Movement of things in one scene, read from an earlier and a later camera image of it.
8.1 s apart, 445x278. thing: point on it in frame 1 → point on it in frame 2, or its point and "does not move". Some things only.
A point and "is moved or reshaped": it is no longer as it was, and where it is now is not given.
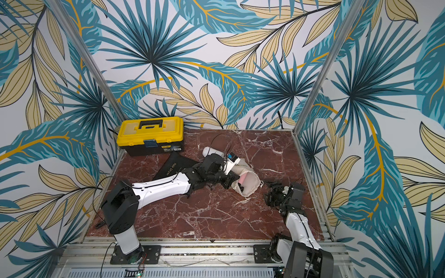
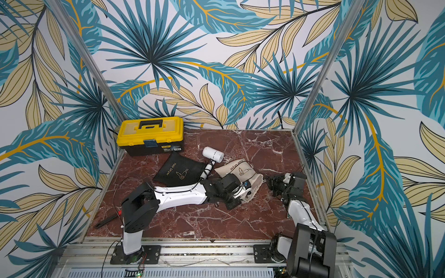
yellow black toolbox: (142, 136) does not move
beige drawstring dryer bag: (248, 183) is moved or reshaped
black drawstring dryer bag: (175, 163) does not move
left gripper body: (221, 177) → (230, 201)
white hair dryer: (208, 150) does not move
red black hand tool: (99, 225) does not move
